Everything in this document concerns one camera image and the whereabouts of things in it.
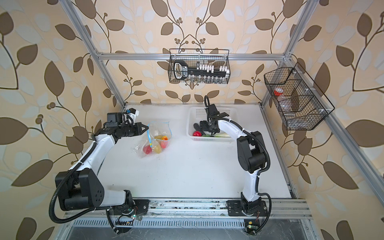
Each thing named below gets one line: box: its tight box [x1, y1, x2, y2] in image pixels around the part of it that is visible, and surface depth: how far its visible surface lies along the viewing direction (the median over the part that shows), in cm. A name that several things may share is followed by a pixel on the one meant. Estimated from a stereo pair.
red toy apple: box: [143, 144, 153, 155], surface depth 91 cm
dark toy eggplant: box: [193, 123, 201, 132], surface depth 104 cm
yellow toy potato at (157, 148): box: [153, 143, 162, 154], surface depth 90 cm
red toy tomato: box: [192, 131, 203, 137], surface depth 98 cm
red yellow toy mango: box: [160, 136, 169, 149], surface depth 94 cm
